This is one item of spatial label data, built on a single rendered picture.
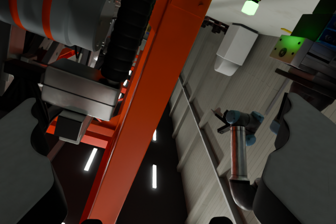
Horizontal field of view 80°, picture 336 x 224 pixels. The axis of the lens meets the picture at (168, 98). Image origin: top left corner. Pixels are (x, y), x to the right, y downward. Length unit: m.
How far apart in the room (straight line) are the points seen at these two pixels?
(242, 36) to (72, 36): 6.68
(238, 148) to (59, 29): 0.94
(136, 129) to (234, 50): 6.13
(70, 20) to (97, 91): 0.17
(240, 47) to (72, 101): 6.81
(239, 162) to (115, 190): 0.69
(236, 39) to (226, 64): 0.81
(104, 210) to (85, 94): 1.17
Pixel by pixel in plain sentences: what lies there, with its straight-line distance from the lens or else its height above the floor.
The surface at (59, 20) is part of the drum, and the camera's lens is 0.40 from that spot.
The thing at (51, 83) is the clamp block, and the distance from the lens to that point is 0.28.
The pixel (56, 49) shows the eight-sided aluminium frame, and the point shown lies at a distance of 0.69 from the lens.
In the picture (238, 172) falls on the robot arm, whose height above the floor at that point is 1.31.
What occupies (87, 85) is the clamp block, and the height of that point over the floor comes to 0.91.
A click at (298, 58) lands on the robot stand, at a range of 0.79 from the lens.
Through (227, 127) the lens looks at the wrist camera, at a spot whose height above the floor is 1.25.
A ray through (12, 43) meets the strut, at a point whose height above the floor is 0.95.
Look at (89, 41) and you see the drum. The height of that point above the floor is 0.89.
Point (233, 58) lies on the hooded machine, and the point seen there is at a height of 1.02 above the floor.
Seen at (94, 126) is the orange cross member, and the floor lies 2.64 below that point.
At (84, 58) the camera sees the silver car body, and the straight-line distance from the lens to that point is 1.87.
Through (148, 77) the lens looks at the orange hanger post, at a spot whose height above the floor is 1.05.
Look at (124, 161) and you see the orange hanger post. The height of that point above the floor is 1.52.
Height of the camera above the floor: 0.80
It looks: 19 degrees up
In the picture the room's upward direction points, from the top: 157 degrees counter-clockwise
